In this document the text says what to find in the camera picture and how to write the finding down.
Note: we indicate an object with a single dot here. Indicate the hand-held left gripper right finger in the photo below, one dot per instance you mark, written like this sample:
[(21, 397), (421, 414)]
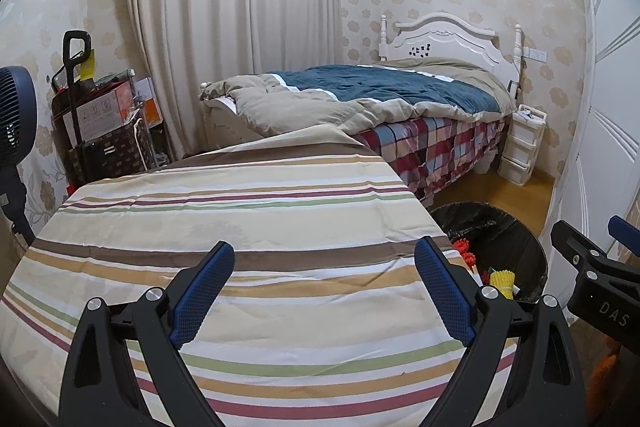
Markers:
[(447, 292)]

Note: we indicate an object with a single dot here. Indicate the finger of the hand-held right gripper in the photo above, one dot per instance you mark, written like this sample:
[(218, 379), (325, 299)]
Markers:
[(624, 231), (575, 247)]

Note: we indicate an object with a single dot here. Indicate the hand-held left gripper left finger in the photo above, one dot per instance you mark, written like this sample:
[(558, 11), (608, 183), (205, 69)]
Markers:
[(200, 292)]

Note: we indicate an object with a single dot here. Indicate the yellow foam fruit net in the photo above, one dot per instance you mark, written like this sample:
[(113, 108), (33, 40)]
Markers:
[(502, 282)]

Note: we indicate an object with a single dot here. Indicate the waste bin with black bag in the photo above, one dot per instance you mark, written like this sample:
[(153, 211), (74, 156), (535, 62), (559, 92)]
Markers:
[(515, 242)]

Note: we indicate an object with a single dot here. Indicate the orange cloth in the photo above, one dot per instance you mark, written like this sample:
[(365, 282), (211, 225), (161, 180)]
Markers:
[(607, 369)]

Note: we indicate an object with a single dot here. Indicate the striped tablecloth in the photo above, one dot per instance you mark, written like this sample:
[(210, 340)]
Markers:
[(250, 217)]

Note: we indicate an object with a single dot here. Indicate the white plastic drawer unit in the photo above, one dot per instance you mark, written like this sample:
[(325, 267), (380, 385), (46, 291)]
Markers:
[(520, 142)]

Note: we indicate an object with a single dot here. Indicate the plaid bed sheet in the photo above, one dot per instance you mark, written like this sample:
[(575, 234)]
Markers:
[(440, 147)]

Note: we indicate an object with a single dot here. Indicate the white wardrobe door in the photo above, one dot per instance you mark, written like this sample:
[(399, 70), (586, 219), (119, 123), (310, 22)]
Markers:
[(610, 82)]

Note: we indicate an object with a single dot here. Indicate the brown patterned storage bag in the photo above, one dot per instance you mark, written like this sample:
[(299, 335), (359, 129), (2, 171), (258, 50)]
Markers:
[(107, 157)]

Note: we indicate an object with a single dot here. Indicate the white padded bed end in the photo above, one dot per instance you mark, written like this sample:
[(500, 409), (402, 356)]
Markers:
[(220, 122)]

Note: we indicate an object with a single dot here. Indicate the white and orange box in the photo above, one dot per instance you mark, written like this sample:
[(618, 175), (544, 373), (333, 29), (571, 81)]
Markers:
[(147, 104)]

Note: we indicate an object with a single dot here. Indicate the printed cardboard box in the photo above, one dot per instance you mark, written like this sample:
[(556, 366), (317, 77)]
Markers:
[(107, 112)]

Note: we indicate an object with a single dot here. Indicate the blue and beige duvet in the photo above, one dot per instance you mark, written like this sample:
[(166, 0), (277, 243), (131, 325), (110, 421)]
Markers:
[(350, 94)]

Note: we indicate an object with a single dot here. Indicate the white carved headboard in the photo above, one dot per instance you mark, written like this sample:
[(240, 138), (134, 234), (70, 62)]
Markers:
[(440, 39)]

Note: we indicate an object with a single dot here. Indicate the yellow tag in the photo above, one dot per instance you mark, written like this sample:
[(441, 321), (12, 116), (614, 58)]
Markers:
[(89, 67)]

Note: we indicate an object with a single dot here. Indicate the dark blue standing fan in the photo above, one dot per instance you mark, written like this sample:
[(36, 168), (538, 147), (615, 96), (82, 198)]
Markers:
[(12, 117)]

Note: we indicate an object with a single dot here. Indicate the cream pleated curtain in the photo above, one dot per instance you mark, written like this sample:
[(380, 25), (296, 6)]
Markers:
[(235, 7)]

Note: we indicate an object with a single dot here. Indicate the wall switch panel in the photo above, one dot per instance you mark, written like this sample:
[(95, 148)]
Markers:
[(535, 54)]

